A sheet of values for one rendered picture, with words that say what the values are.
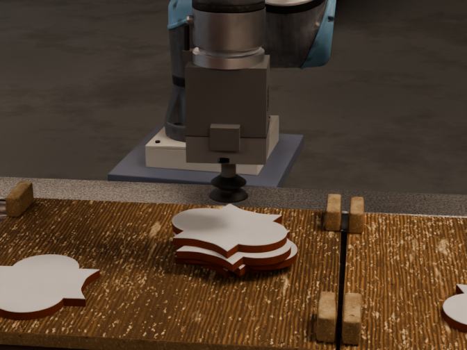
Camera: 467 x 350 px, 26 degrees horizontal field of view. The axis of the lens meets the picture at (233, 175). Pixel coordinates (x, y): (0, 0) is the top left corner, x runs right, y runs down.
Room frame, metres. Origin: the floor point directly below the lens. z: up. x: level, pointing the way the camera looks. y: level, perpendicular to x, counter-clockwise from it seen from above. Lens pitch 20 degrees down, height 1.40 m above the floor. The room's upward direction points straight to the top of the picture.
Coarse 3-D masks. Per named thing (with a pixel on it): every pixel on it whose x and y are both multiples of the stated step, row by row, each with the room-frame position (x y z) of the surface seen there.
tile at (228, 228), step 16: (208, 208) 1.08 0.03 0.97; (224, 208) 1.08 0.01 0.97; (176, 224) 1.03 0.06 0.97; (192, 224) 1.03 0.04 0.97; (208, 224) 1.03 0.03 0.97; (224, 224) 1.03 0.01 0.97; (240, 224) 1.03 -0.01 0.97; (256, 224) 1.03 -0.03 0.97; (272, 224) 1.03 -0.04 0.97; (176, 240) 1.00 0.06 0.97; (192, 240) 1.00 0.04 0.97; (208, 240) 0.99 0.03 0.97; (224, 240) 0.99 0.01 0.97; (240, 240) 0.99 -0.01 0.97; (256, 240) 0.99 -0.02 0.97; (272, 240) 0.99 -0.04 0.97; (224, 256) 0.97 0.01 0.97
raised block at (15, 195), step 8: (24, 184) 1.19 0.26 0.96; (32, 184) 1.20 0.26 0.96; (16, 192) 1.16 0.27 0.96; (24, 192) 1.17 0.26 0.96; (32, 192) 1.20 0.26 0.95; (8, 200) 1.15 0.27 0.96; (16, 200) 1.15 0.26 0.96; (24, 200) 1.17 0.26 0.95; (32, 200) 1.20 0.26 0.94; (8, 208) 1.15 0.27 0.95; (16, 208) 1.15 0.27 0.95; (24, 208) 1.17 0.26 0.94; (8, 216) 1.15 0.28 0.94; (16, 216) 1.15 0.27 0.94
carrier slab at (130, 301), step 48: (0, 240) 1.08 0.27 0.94; (48, 240) 1.08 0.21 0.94; (96, 240) 1.08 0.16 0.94; (144, 240) 1.08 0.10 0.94; (336, 240) 1.08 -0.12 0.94; (96, 288) 0.95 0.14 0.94; (144, 288) 0.95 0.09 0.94; (192, 288) 0.95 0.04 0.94; (240, 288) 0.95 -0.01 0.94; (288, 288) 0.95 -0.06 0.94; (336, 288) 0.95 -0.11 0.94; (0, 336) 0.86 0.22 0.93; (48, 336) 0.86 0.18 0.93; (96, 336) 0.85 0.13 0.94; (144, 336) 0.85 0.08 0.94; (192, 336) 0.85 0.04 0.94; (240, 336) 0.85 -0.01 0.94; (288, 336) 0.85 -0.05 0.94
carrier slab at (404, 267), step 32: (384, 224) 1.13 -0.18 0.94; (416, 224) 1.13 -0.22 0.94; (448, 224) 1.13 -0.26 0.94; (352, 256) 1.03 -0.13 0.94; (384, 256) 1.03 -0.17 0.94; (416, 256) 1.03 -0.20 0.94; (448, 256) 1.03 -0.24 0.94; (352, 288) 0.95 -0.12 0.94; (384, 288) 0.95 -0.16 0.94; (416, 288) 0.95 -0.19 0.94; (448, 288) 0.95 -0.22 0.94; (384, 320) 0.88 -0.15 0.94; (416, 320) 0.88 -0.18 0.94
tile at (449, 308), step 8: (456, 288) 0.94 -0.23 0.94; (464, 288) 0.93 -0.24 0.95; (456, 296) 0.92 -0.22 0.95; (464, 296) 0.92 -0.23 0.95; (448, 304) 0.90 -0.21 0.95; (456, 304) 0.90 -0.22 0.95; (464, 304) 0.90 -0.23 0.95; (448, 312) 0.88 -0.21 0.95; (456, 312) 0.88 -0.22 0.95; (464, 312) 0.88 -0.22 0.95; (448, 320) 0.87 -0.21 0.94; (456, 320) 0.87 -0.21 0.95; (464, 320) 0.86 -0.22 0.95; (456, 328) 0.86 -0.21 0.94; (464, 328) 0.86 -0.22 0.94
